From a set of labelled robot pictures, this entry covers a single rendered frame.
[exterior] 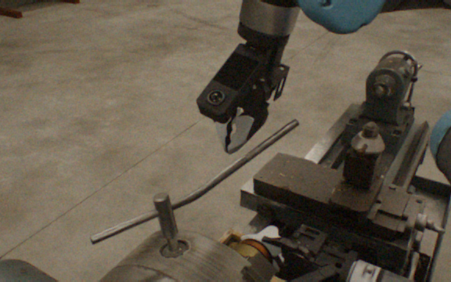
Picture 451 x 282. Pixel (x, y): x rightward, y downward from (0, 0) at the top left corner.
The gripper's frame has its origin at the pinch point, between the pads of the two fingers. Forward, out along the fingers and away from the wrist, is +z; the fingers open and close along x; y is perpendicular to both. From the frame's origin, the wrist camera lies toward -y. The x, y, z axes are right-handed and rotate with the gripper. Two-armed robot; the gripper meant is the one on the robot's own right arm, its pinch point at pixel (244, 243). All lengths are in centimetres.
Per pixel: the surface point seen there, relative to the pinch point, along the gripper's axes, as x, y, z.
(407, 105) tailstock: -8, 99, -11
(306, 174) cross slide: -10.5, 42.9, 4.1
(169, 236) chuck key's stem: 18.9, -21.6, -0.1
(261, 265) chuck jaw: 12.2, -13.8, -10.4
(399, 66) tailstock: 6, 97, -6
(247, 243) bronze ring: 3.6, -3.0, -2.2
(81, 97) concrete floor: -107, 184, 277
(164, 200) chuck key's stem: 24.3, -21.0, 0.7
